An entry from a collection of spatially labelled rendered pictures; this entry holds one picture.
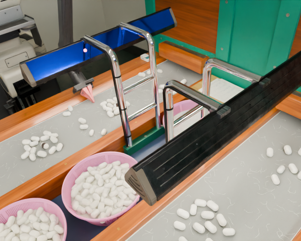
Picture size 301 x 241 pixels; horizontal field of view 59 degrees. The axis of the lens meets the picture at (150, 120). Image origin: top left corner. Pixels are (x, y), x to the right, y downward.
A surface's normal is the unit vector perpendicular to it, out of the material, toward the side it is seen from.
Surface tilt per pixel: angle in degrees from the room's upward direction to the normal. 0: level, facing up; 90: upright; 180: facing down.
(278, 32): 90
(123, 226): 0
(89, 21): 90
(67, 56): 58
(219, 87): 0
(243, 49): 90
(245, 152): 0
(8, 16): 90
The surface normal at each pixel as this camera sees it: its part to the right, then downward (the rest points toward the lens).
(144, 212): -0.08, -0.76
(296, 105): -0.76, 0.47
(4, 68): 0.70, 0.52
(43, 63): 0.50, -0.03
